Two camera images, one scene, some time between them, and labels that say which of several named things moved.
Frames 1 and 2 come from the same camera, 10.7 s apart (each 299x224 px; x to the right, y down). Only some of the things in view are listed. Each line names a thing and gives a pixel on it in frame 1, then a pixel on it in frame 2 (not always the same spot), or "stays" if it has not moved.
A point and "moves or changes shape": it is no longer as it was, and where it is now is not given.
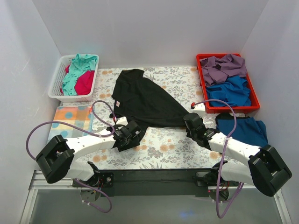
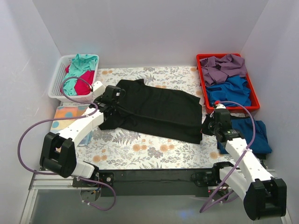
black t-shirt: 145,103 moves or changes shape
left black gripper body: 136,131 to 108,111
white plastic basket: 54,91 stays
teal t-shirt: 81,63 stays
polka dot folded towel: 81,116 stays
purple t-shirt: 216,70 stays
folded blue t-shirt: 246,129 stays
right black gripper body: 190,120 to 210,127
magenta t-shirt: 83,84 stays
